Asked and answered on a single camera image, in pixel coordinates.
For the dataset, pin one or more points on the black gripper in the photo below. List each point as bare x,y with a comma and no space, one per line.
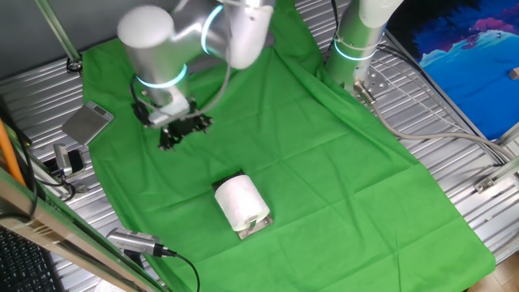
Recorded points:
185,123

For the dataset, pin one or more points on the white toilet paper roll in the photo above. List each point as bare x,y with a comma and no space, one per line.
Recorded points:
241,200

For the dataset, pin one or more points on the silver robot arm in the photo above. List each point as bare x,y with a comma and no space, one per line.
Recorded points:
154,48

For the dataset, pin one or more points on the silver digital kitchen scale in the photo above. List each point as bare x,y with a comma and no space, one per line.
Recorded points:
83,123

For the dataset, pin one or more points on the black smartphone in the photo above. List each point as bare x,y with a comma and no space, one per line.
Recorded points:
77,160

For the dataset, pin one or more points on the gray clamp tool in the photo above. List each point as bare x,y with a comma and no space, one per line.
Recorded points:
63,159

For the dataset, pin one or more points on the green cloth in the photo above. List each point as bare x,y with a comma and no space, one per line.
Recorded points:
324,182

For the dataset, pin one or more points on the aluminium pole with black foot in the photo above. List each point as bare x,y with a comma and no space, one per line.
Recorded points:
57,28

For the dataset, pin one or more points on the wooden desk edge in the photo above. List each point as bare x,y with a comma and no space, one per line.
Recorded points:
61,243

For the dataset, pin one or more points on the orange pole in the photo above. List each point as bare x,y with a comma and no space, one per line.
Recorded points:
8,150

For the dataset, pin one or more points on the black keyboard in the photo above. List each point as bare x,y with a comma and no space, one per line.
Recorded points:
24,267

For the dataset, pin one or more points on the blue abstract poster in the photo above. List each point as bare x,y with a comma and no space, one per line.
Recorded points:
466,61

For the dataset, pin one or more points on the small wooden block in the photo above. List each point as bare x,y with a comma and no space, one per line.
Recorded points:
515,74

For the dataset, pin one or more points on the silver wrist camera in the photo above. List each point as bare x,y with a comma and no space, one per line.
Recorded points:
166,117

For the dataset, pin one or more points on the small metal mounting bracket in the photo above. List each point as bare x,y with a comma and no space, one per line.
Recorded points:
81,188

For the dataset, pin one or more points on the silver ribbed camera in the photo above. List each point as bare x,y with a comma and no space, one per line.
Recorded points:
134,241

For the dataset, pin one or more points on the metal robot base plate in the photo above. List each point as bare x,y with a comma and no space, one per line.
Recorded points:
377,83

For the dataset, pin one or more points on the aluminium profile rail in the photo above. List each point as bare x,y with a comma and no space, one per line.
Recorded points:
498,178

